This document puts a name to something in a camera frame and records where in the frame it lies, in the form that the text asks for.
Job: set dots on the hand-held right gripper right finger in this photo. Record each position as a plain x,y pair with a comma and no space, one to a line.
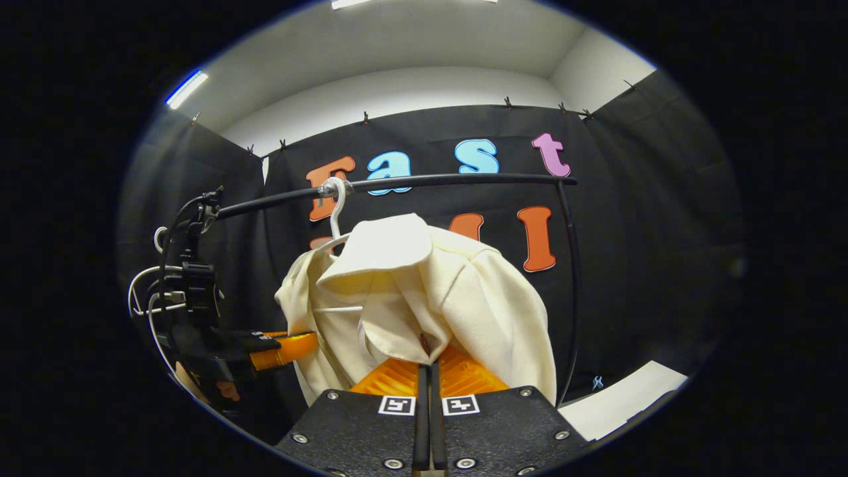
497,430

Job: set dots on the white cabinet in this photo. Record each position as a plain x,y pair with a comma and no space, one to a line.
623,401

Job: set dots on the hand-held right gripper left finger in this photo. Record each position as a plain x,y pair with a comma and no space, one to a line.
371,430

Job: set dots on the empty white plastic hanger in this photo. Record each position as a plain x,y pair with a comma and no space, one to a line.
156,268

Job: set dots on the black backdrop cloth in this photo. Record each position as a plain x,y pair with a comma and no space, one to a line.
629,232

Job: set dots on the white plastic shirt hanger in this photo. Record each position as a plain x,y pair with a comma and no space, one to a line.
338,212

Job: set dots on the black clothes rack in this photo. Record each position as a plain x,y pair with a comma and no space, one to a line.
464,179

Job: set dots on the cream button shirt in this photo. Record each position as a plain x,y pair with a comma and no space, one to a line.
464,291

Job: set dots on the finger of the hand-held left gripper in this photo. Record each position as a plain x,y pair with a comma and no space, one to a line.
285,350

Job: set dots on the ceiling light panel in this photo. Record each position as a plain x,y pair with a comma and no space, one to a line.
187,89
348,2

